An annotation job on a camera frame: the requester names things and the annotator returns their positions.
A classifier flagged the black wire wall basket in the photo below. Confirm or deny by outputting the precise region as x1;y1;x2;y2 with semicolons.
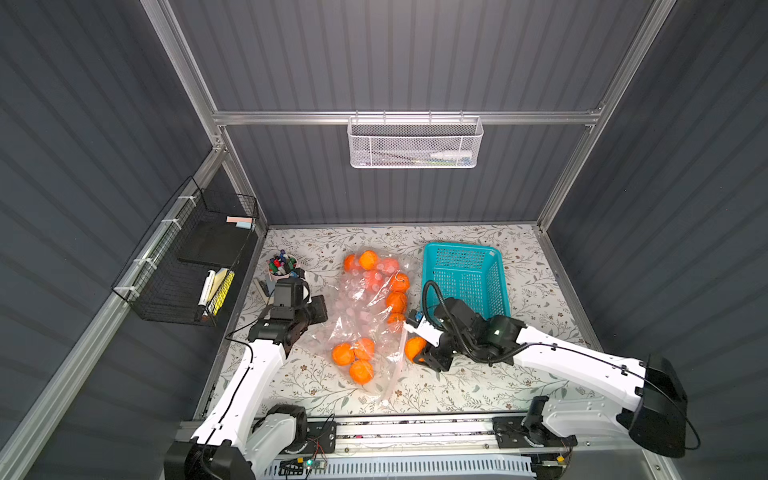
112;178;260;327

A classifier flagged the teal plastic basket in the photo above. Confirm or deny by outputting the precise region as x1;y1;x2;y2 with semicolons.
422;242;511;319

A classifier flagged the yellow marker in basket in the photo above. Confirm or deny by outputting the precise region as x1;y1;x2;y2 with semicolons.
204;268;235;318

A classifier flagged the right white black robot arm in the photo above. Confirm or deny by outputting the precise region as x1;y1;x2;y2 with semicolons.
405;298;695;458

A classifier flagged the pink pen cup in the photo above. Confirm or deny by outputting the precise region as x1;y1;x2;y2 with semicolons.
267;250;299;281

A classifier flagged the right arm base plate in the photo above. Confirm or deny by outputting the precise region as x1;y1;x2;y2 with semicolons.
492;416;578;449

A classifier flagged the clear pink-dotted zip-top bag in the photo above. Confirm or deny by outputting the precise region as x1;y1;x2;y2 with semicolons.
308;249;411;406

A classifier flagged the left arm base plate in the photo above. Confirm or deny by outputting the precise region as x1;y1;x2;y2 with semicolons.
251;419;337;457

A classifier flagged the orange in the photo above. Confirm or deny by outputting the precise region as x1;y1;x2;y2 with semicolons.
386;291;408;314
331;343;356;367
404;336;427;362
349;359;375;385
358;250;379;271
343;254;360;272
390;272;411;293

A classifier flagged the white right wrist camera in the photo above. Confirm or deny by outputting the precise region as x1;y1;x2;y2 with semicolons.
404;309;444;347

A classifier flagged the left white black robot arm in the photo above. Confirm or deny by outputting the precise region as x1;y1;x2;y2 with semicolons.
163;277;328;479

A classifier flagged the white wire wall basket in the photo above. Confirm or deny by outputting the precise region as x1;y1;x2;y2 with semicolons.
347;115;484;169

